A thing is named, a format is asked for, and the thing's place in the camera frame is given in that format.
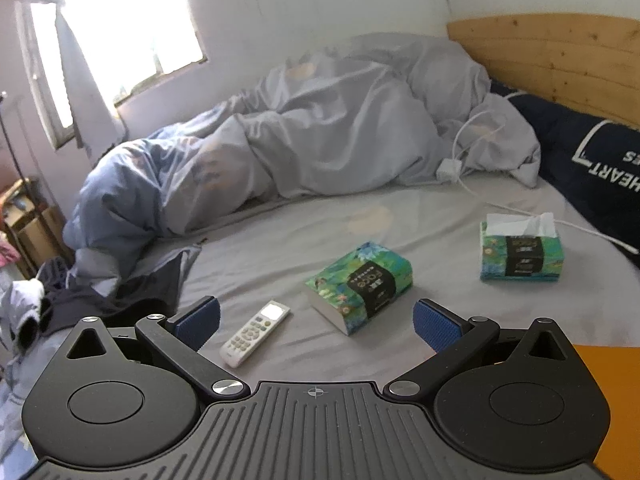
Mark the light blue jacket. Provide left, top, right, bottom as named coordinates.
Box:
left=1, top=257, right=70, bottom=462

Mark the white remote control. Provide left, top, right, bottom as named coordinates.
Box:
left=220, top=300, right=291, bottom=368

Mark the white charger with cable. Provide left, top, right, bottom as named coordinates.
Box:
left=435, top=109, right=640, bottom=256

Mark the white curtain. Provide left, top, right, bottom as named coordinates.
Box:
left=13, top=0, right=127, bottom=166

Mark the window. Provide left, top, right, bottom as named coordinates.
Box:
left=14, top=0, right=206, bottom=136

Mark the cardboard boxes stack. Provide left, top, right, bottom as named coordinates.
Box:
left=1, top=179, right=73, bottom=278

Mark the open green tissue pack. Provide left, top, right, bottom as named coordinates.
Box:
left=480, top=212, right=564, bottom=282

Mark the wooden headboard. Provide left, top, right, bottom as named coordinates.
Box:
left=447, top=13, right=640, bottom=128

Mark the grey blue duvet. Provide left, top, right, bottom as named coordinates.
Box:
left=63, top=32, right=541, bottom=274

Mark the black garment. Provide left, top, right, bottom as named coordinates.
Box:
left=42, top=244, right=201, bottom=335

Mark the navy printed pillow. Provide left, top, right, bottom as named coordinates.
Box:
left=491, top=80, right=639, bottom=248

